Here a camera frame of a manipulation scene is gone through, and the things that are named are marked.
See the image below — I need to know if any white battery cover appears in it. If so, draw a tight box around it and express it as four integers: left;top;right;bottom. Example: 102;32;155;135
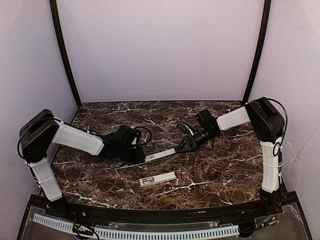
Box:
145;148;176;162

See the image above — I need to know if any white remote control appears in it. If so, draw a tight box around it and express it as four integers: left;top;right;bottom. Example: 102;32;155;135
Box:
139;171;177;188

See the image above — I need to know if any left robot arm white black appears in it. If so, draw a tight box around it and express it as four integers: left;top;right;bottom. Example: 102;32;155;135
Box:
17;109;146;202

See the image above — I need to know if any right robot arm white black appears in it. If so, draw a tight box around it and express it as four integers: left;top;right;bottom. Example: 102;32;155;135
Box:
174;97;288;215

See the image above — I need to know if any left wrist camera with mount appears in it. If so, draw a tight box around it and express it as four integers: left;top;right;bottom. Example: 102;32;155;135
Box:
128;129;142;145

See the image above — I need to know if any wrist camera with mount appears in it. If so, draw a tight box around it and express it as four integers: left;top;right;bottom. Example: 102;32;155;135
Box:
128;129;142;145
176;123;196;136

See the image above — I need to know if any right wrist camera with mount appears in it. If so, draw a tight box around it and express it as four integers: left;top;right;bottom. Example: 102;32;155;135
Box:
176;123;196;136

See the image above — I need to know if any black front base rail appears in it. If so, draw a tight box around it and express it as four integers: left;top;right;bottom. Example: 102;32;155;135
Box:
23;191;305;232

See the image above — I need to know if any grey slotted cable duct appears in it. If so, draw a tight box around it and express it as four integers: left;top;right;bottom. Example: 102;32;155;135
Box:
32;213;240;240

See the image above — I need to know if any black right frame post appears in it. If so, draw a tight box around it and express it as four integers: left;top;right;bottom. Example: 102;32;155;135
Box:
241;0;272;103

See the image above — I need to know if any black frame post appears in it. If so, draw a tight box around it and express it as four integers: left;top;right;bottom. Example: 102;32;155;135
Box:
49;0;82;108
241;0;272;103

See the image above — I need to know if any black left frame post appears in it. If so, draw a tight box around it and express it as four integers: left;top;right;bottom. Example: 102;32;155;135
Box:
49;0;82;108

